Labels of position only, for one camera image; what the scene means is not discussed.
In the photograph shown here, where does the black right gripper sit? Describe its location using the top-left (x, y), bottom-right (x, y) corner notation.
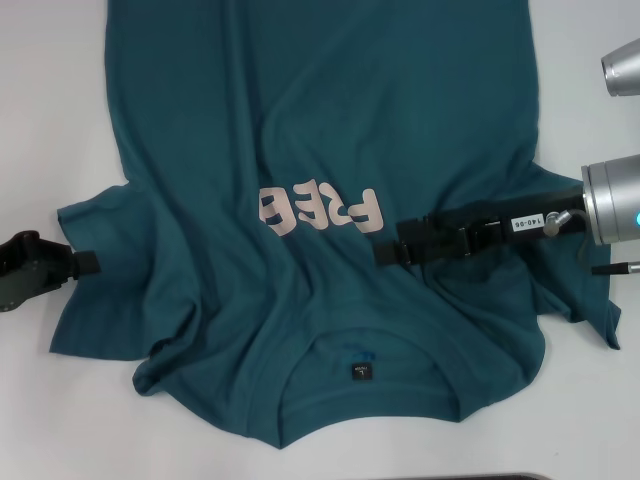
top-left (373, 184), bottom-right (592, 267)

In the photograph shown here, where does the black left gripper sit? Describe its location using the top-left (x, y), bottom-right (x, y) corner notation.
top-left (0, 229), bottom-right (103, 315)

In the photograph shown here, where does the teal blue printed t-shirt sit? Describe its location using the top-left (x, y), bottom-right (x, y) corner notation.
top-left (48, 0), bottom-right (622, 437)

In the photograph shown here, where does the grey right gripper cable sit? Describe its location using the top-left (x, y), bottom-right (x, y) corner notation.
top-left (543, 208), bottom-right (640, 277)

